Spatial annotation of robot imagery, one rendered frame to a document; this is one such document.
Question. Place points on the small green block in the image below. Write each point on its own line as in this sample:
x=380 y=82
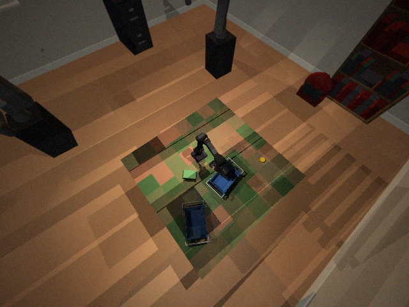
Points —
x=189 y=175

